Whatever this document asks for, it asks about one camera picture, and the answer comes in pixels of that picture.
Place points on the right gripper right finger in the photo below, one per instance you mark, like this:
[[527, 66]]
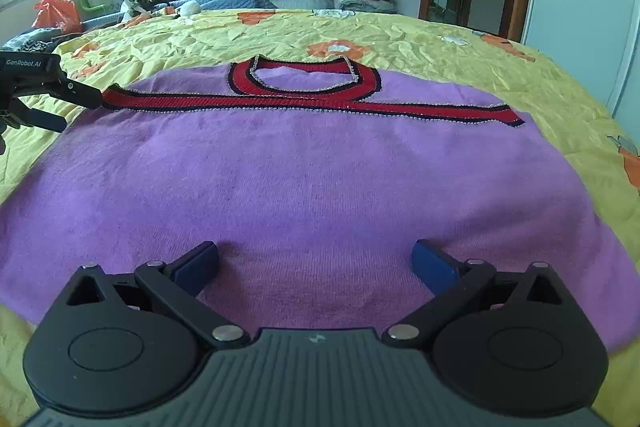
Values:
[[457, 287]]

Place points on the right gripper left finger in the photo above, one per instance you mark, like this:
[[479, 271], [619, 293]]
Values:
[[174, 288]]

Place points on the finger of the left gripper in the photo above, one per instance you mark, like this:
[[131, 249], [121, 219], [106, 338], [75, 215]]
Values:
[[72, 91], [21, 115]]

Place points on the purple sweater red collar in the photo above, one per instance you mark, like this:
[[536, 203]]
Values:
[[315, 181]]

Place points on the dark patterned clothes heap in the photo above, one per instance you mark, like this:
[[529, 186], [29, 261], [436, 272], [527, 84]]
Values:
[[39, 40]]

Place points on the orange plastic bag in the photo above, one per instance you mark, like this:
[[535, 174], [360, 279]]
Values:
[[61, 14]]

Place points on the blue quilted blanket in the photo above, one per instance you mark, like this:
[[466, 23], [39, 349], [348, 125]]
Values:
[[206, 5]]

